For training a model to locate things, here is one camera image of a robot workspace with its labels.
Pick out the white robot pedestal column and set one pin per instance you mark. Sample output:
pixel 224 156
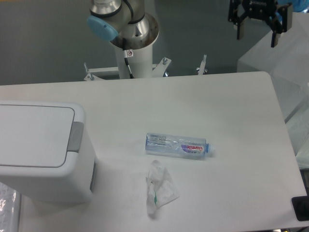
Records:
pixel 141 57

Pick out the white pedestal base frame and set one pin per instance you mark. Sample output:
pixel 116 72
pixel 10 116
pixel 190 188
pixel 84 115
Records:
pixel 157 70

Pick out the white levelling foot bolt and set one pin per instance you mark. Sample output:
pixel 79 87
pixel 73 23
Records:
pixel 202 70

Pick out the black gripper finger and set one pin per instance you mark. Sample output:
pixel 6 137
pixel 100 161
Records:
pixel 279 18
pixel 237 20

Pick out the white trash can lid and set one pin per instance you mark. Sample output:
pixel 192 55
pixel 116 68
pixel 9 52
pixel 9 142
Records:
pixel 34 136

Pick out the clear plastic water bottle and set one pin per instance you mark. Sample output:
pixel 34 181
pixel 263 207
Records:
pixel 177 146

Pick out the black device at table edge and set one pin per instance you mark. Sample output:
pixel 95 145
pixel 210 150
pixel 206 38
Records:
pixel 301 207

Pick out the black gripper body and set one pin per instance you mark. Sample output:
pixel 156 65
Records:
pixel 257 8

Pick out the white plastic trash can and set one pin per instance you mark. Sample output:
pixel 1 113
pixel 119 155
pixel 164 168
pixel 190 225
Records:
pixel 73 181

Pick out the crumpled clear plastic wrapper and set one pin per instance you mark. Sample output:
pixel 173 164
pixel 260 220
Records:
pixel 161 189

